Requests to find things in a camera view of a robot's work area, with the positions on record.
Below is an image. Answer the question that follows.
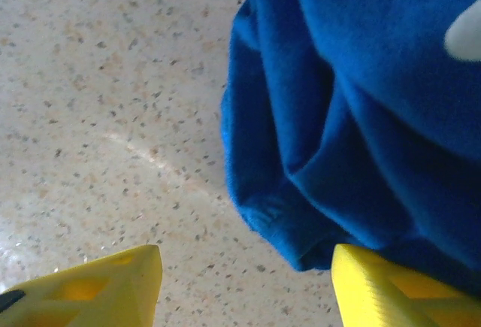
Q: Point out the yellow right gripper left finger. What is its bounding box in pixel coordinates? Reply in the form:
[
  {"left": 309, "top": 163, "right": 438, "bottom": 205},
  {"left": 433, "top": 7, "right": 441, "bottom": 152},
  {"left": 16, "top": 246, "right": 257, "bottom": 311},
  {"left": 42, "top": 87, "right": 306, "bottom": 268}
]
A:
[{"left": 0, "top": 244, "right": 164, "bottom": 327}]

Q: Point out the blue printed t-shirt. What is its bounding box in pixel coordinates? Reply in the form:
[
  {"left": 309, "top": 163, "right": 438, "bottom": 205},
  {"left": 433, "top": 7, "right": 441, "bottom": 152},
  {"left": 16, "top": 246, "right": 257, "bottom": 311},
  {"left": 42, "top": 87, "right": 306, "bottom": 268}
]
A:
[{"left": 219, "top": 0, "right": 481, "bottom": 302}]

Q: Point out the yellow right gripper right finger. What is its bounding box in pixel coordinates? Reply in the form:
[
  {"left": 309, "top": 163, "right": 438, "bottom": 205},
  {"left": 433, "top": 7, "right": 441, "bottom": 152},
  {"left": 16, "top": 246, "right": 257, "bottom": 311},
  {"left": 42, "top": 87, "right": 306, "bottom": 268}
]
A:
[{"left": 330, "top": 243, "right": 481, "bottom": 327}]

